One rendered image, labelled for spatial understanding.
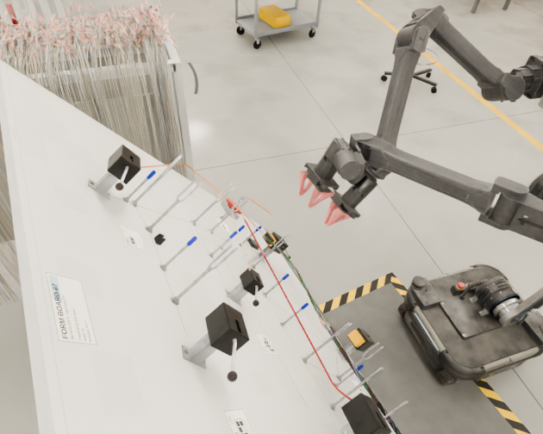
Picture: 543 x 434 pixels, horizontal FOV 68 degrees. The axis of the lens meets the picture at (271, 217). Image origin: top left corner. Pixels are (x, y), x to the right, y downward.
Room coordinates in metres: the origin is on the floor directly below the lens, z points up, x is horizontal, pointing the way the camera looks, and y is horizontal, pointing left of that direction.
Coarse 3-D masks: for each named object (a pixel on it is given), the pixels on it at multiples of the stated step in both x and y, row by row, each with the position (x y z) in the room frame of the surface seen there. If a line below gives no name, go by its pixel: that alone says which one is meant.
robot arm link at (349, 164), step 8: (352, 136) 0.91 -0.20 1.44; (360, 136) 0.91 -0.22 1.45; (368, 136) 0.91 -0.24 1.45; (352, 144) 0.90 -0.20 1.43; (344, 152) 0.84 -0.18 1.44; (352, 152) 0.85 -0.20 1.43; (360, 152) 0.86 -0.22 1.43; (336, 160) 0.83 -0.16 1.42; (344, 160) 0.81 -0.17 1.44; (352, 160) 0.80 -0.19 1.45; (360, 160) 0.82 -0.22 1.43; (336, 168) 0.82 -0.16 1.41; (344, 168) 0.79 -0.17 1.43; (352, 168) 0.80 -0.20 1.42; (360, 168) 0.80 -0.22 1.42; (344, 176) 0.79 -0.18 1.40; (352, 176) 0.80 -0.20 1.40
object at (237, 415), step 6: (228, 414) 0.19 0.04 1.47; (234, 414) 0.19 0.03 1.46; (240, 414) 0.19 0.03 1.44; (228, 420) 0.18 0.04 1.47; (234, 420) 0.18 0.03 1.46; (240, 420) 0.18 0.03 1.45; (246, 420) 0.19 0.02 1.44; (234, 426) 0.17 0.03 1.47; (240, 426) 0.18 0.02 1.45; (246, 426) 0.18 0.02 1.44; (234, 432) 0.16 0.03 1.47; (240, 432) 0.17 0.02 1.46; (246, 432) 0.17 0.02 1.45; (252, 432) 0.17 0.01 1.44
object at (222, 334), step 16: (224, 304) 0.31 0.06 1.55; (208, 320) 0.29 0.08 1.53; (224, 320) 0.28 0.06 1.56; (240, 320) 0.30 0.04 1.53; (208, 336) 0.28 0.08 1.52; (224, 336) 0.26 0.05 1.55; (240, 336) 0.27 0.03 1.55; (192, 352) 0.26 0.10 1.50; (208, 352) 0.26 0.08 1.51; (224, 352) 0.25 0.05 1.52
